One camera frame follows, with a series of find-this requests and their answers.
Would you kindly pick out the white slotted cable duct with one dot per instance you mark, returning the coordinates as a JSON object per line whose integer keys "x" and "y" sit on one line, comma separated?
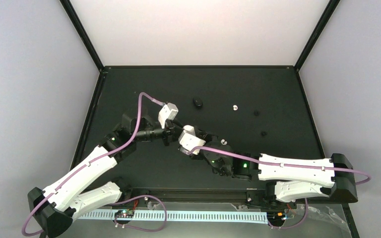
{"x": 178, "y": 216}

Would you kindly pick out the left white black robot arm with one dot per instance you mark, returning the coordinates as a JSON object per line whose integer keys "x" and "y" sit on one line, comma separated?
{"x": 112, "y": 149}

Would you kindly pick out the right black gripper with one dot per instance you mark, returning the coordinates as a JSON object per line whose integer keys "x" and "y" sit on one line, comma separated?
{"x": 203, "y": 134}

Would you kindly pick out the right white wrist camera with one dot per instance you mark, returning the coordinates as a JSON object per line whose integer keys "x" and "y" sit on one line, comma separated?
{"x": 188, "y": 140}

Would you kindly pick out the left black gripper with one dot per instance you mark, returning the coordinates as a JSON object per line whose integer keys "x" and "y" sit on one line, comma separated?
{"x": 169, "y": 131}

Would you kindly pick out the right black frame post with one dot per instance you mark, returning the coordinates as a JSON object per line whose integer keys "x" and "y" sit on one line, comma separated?
{"x": 317, "y": 31}

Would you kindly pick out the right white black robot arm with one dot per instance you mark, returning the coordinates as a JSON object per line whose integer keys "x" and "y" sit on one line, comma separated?
{"x": 287, "y": 179}

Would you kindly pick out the black frame post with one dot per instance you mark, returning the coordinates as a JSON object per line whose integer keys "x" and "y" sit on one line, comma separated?
{"x": 75, "y": 20}
{"x": 317, "y": 31}

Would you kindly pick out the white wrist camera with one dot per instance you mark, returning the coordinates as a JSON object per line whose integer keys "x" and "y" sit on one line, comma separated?
{"x": 188, "y": 140}
{"x": 168, "y": 112}

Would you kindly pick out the left black frame post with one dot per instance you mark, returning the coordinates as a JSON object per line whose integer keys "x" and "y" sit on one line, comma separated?
{"x": 75, "y": 20}

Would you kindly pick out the black front mounting rail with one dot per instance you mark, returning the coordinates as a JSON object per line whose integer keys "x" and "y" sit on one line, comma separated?
{"x": 193, "y": 194}

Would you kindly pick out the black oval object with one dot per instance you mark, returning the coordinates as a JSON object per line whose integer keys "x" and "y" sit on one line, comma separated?
{"x": 197, "y": 102}

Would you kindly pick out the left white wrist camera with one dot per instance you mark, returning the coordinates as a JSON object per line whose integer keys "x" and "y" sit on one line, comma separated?
{"x": 168, "y": 112}

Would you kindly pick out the clear plastic sheet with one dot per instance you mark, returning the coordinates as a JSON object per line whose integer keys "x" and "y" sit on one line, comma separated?
{"x": 322, "y": 221}

